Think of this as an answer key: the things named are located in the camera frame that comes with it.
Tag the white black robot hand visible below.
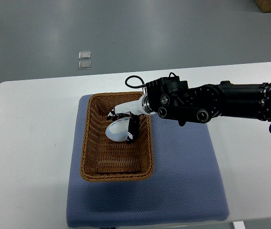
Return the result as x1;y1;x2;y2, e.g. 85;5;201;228
106;96;150;145

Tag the blue white plush toy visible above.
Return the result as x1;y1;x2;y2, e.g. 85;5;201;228
105;117;130;142

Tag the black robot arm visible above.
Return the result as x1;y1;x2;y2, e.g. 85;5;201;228
107;73;271;144

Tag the brown wicker basket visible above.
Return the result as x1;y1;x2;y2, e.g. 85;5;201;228
80;92;154;182

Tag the lower metal floor plate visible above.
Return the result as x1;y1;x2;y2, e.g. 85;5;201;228
78;60;92;70

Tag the metal floor plate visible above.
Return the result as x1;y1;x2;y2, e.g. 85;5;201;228
78;51;91;60
78;60;92;70

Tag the upper metal floor plate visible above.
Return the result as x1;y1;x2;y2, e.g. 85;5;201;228
78;51;91;60

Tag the blue foam mat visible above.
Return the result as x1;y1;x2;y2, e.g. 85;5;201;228
66;95;229;228

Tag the black cable loop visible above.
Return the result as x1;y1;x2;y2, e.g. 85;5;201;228
125;75;148;93

